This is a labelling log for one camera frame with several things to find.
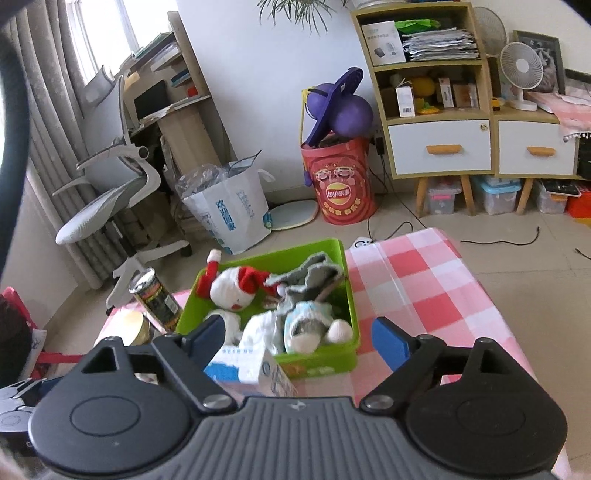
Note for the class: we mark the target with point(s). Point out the small white box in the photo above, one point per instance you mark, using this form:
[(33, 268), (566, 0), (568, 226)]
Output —
[(405, 101)]

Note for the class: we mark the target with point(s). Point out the red white checked tablecloth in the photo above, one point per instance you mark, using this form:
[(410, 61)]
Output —
[(415, 277)]

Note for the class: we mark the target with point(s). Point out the pale blue printed soft toy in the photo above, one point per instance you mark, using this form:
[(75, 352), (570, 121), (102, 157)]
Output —
[(304, 323)]

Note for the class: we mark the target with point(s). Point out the red chair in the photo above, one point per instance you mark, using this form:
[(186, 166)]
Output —
[(18, 304)]

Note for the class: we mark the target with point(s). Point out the grey white office chair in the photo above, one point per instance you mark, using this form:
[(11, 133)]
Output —
[(106, 207)]

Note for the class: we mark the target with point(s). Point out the yellow toy figure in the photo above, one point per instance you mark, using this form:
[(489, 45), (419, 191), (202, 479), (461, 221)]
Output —
[(425, 92)]

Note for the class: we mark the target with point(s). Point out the green plastic bin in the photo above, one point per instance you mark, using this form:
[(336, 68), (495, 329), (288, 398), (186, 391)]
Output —
[(318, 362)]

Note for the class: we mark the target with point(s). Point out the stack of papers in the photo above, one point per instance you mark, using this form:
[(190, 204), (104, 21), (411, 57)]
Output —
[(438, 44)]

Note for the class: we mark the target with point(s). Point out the green fluffy cloth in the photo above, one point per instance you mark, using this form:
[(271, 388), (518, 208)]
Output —
[(304, 277)]

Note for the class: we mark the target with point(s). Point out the white desk fan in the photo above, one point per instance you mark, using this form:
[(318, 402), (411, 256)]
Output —
[(521, 64)]

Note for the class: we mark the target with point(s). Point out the blue lidded storage box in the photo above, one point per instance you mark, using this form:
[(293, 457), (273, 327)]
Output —
[(496, 194)]

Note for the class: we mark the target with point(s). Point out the red white santa plush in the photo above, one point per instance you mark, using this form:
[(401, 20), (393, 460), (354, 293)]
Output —
[(231, 288)]

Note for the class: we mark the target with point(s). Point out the white paper bag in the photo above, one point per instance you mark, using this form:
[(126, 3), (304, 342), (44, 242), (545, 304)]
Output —
[(231, 212)]

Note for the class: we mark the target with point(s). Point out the clear storage box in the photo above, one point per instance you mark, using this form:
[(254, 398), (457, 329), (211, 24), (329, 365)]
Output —
[(443, 196)]

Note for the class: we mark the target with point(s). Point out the pink cloth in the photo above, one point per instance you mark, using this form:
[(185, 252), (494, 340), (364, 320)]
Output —
[(572, 110)]

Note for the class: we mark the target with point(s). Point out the orange box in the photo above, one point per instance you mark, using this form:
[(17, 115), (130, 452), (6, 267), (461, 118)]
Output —
[(579, 203)]

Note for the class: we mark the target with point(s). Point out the clear jar with gold lid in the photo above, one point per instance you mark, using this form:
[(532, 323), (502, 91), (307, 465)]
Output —
[(134, 325)]

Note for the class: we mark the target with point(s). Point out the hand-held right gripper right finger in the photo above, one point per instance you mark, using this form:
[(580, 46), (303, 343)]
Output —
[(390, 339)]

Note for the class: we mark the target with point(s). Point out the white product box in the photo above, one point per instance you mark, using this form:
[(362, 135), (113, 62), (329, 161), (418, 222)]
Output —
[(383, 44)]

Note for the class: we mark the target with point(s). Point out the tall wooden shelf cabinet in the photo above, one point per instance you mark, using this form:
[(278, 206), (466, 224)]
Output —
[(438, 143)]

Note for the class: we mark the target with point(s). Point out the black yellow drink can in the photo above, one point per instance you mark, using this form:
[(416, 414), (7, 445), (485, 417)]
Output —
[(157, 300)]

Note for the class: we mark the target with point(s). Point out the red printed barrel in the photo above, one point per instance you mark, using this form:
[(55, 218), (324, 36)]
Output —
[(339, 184)]

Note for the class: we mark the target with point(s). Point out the round mesh standing fan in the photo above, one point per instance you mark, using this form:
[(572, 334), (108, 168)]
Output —
[(489, 27)]

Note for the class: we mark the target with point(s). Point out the low wooden drawer cabinet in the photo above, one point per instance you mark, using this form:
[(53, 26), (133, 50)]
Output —
[(535, 143)]

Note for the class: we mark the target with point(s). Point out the wooden desk with shelves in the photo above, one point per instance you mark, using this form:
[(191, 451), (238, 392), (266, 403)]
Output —
[(189, 120)]

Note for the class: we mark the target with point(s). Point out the pale pink soft toy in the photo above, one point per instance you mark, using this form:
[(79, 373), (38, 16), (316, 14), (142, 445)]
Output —
[(339, 330)]

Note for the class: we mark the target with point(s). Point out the dark picture frame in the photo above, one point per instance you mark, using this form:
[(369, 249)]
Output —
[(551, 64)]

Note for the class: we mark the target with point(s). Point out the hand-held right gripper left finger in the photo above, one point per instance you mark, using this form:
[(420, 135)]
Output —
[(214, 337)]

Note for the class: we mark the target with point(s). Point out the blue white milk carton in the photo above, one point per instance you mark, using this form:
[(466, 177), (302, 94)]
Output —
[(258, 369)]

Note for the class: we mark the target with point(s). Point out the purple ball toy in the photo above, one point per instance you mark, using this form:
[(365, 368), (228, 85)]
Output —
[(351, 115)]

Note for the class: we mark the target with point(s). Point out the green potted plant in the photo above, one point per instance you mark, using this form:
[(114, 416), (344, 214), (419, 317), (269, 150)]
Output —
[(300, 11)]

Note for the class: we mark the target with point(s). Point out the black wall charger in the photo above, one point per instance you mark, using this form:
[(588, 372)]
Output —
[(379, 145)]

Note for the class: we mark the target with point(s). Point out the grey curtain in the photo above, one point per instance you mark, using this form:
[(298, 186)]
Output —
[(51, 69)]

